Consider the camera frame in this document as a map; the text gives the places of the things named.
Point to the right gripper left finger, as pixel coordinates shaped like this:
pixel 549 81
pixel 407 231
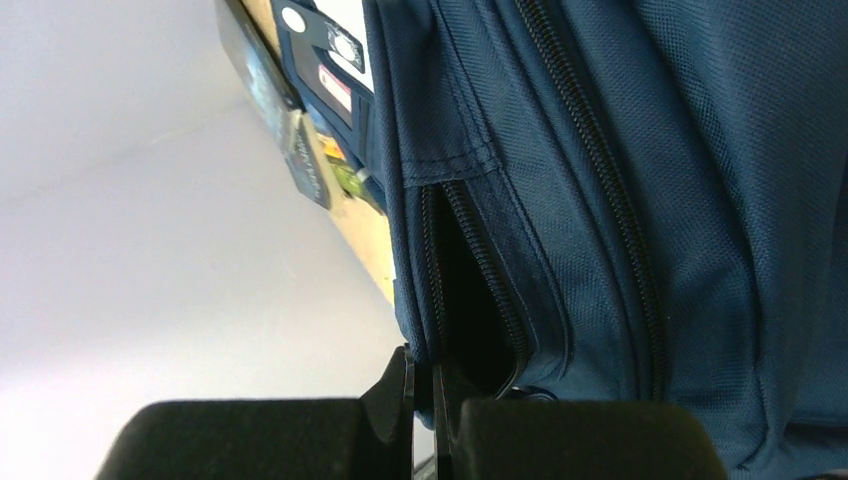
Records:
pixel 369 437

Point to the animal farm book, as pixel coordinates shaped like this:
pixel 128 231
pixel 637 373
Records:
pixel 344 172

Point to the blue cover book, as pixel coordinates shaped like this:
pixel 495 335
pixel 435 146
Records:
pixel 303 166

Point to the navy blue student backpack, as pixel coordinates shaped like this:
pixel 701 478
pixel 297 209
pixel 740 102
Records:
pixel 615 201

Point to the pink eraser stick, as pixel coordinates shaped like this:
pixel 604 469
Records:
pixel 335 87

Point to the dark cover book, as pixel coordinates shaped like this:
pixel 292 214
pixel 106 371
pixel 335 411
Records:
pixel 256 65

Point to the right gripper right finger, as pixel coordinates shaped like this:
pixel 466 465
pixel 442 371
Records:
pixel 483 438

